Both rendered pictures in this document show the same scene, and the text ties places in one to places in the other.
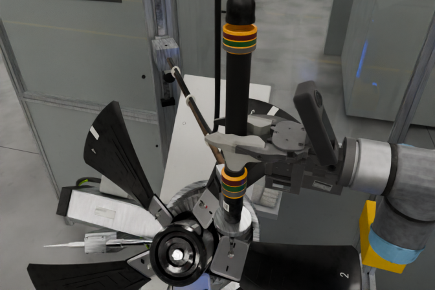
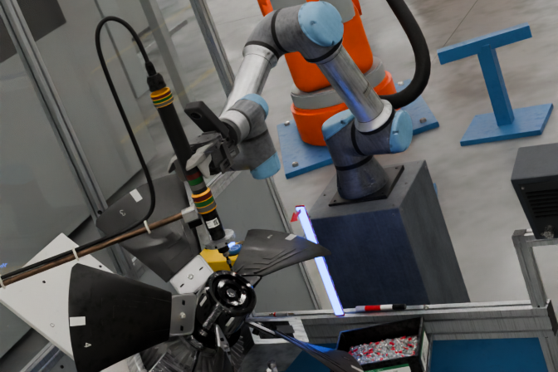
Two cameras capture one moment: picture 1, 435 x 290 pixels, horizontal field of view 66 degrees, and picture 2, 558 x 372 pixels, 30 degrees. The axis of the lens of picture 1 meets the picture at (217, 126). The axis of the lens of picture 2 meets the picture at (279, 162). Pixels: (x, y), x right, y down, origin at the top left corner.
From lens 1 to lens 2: 2.02 m
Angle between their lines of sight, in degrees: 66
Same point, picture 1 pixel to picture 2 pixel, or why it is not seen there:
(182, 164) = not seen: hidden behind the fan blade
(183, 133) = (64, 332)
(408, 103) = (99, 203)
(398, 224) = (263, 143)
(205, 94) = (32, 287)
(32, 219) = not seen: outside the picture
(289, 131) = (198, 139)
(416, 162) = (242, 105)
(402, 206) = (256, 131)
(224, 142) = (198, 157)
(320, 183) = (231, 152)
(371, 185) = (245, 126)
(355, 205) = not seen: hidden behind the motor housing
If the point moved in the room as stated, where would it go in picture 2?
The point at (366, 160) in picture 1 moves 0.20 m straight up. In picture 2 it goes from (233, 118) to (202, 36)
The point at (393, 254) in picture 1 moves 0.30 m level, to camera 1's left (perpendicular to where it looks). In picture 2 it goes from (275, 163) to (252, 221)
